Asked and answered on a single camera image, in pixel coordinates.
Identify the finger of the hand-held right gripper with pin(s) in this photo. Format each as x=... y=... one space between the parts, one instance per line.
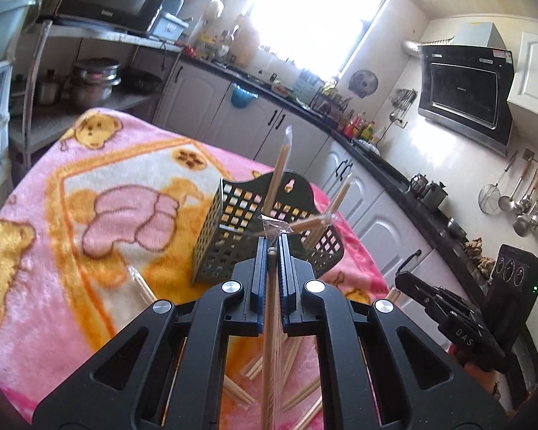
x=426 y=295

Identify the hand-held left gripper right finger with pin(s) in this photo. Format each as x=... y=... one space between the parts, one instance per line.
x=284 y=277

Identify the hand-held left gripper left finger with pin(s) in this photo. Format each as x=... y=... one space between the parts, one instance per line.
x=262 y=277

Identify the chopstick pair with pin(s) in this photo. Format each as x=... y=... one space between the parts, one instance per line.
x=314 y=224
x=269 y=367
x=340 y=197
x=280 y=161

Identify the green plastic utensil basket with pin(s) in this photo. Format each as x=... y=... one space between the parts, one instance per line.
x=302 y=195

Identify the pile of chopsticks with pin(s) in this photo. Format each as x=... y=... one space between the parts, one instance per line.
x=246 y=367

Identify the row of hanging kitchen utensils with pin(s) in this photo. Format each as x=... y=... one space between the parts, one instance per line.
x=504 y=201

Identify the heap of ginger roots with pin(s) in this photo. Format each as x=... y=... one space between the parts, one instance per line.
x=479 y=255

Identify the white kitchen cabinets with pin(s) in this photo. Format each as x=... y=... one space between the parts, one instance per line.
x=385 y=233

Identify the steel bowl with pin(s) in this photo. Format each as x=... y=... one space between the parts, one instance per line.
x=457 y=227

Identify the dark kettle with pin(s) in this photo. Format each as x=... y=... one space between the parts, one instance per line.
x=438 y=195

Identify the black kitchen countertop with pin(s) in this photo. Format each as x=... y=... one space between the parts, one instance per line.
x=385 y=168

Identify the row of condiment bottles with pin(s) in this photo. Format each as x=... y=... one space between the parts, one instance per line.
x=356 y=127

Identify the small hanging tools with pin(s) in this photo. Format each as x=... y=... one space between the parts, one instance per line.
x=403 y=98

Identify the black range hood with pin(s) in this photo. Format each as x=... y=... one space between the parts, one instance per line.
x=466 y=89

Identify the white upper cabinet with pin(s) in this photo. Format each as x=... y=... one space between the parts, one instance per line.
x=535 y=76

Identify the pink printed blanket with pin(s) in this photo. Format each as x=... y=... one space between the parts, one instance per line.
x=49 y=322

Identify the dark wok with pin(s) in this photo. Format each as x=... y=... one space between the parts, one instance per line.
x=141 y=81

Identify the wooden cutting board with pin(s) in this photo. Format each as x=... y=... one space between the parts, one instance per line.
x=246 y=40

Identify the stacked steel pots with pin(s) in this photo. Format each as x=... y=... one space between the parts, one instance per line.
x=94 y=85

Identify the kitchen window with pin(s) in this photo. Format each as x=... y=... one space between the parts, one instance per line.
x=318 y=18

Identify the blue dish box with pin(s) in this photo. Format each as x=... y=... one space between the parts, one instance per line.
x=168 y=27

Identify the steel kitchen shelf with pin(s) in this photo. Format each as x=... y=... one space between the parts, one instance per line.
x=116 y=38

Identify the small steel pot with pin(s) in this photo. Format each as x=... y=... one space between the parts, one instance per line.
x=51 y=92

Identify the pale blue drawer cabinet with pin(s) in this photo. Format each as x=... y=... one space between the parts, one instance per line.
x=0 y=89

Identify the silver exhaust duct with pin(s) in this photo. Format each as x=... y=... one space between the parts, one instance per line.
x=426 y=44

